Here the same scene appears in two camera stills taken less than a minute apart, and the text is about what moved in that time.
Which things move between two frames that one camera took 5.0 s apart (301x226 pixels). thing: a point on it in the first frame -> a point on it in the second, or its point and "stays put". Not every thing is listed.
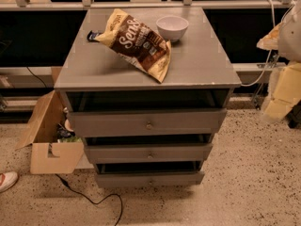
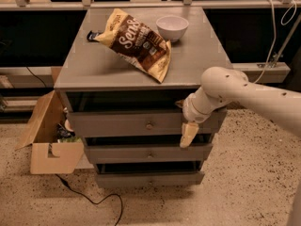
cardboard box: (41, 132) stays put
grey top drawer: (171, 122) stays put
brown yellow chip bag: (137, 42) stays put
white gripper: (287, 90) -> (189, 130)
